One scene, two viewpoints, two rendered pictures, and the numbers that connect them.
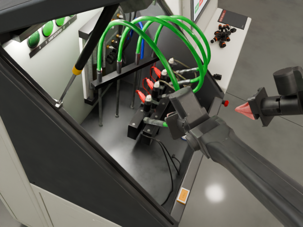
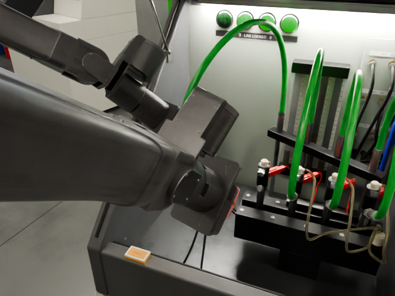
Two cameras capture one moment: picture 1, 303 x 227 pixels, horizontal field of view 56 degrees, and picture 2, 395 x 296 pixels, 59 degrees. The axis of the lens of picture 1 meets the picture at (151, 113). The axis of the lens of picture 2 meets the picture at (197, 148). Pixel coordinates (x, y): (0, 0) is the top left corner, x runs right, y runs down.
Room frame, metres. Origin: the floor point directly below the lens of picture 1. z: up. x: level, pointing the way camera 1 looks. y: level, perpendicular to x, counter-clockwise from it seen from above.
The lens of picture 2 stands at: (0.65, -0.70, 1.56)
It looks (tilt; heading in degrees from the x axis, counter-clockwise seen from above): 30 degrees down; 97
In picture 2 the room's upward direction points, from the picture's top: straight up
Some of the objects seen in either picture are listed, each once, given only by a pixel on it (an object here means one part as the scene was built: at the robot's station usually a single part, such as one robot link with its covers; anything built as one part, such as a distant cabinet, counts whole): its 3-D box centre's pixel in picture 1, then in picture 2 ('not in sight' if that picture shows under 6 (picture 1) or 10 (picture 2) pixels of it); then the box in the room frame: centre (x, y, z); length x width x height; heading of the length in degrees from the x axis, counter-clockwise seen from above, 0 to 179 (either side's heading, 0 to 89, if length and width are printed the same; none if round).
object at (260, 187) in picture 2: (148, 118); (259, 202); (0.72, 0.01, 1.00); 0.05 x 0.03 x 0.21; 75
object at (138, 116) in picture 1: (153, 112); (303, 239); (0.84, -0.01, 0.91); 0.34 x 0.10 x 0.15; 165
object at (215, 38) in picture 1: (224, 34); not in sight; (1.39, -0.31, 1.01); 0.23 x 0.11 x 0.06; 165
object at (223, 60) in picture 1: (220, 43); not in sight; (1.36, -0.30, 0.97); 0.70 x 0.22 x 0.03; 165
